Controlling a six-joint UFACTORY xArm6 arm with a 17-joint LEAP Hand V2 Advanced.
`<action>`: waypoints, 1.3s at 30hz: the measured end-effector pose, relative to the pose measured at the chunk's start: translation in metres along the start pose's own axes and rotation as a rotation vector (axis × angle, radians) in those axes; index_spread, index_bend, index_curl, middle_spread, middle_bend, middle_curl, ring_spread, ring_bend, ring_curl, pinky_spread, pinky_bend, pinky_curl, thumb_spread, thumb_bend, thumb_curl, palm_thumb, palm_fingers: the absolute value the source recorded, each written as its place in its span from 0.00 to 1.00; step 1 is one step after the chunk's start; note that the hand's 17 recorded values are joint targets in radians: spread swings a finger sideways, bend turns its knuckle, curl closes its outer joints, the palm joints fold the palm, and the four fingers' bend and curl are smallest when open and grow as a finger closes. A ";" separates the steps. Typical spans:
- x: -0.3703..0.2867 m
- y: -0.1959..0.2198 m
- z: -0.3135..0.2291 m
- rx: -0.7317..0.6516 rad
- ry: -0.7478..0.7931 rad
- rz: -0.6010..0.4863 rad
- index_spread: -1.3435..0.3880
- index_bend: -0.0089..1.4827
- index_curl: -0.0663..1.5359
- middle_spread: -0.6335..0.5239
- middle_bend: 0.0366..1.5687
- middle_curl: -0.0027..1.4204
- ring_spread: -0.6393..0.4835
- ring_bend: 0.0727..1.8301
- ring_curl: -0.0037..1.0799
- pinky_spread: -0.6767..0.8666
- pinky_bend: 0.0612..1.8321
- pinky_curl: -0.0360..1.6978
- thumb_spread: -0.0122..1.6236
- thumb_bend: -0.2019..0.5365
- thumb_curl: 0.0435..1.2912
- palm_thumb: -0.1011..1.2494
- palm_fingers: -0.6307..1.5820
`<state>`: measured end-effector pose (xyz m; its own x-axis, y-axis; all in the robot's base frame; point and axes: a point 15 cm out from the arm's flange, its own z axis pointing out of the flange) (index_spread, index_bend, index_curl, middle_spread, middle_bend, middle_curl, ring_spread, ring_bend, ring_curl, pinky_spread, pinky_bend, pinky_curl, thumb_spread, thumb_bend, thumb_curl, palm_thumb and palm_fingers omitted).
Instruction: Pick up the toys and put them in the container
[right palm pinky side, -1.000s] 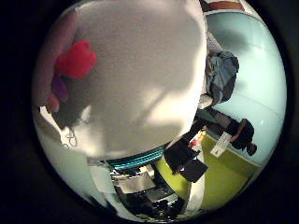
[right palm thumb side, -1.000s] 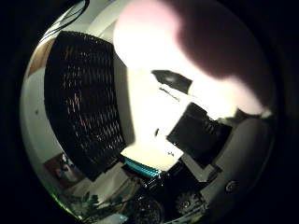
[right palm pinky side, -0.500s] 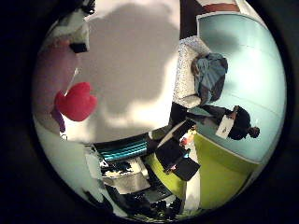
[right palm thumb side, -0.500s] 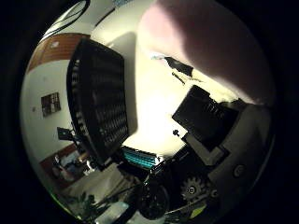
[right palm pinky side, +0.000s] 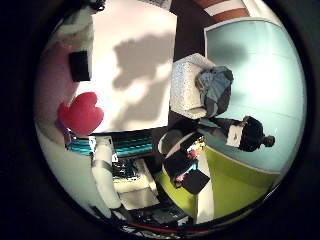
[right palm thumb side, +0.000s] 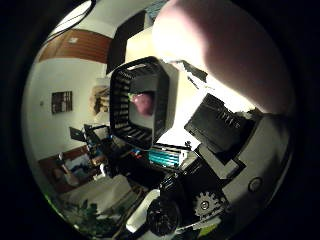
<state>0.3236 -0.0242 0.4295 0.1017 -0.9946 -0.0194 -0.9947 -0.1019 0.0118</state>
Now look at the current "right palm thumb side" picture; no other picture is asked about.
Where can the dark purple eggplant toy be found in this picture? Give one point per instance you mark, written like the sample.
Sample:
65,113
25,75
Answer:
144,103

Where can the black plastic lattice basket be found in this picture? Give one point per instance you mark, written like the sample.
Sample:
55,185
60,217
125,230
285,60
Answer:
120,110

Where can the white covered table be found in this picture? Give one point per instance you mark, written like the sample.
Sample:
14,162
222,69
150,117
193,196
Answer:
100,193

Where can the green potted plant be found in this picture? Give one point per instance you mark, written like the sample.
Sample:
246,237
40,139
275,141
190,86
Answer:
88,218

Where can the black laptop screen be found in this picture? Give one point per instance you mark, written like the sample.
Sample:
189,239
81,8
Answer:
77,134

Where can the black flat panel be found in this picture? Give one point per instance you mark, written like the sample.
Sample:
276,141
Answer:
125,40

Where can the seated person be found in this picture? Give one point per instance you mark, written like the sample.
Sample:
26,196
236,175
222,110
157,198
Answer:
68,170

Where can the blue patterned cloth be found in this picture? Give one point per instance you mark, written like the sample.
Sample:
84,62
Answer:
156,8

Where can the beige wall poster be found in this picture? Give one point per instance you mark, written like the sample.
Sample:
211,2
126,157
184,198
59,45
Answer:
100,100

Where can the dark framed wall picture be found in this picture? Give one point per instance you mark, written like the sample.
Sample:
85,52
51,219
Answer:
62,102

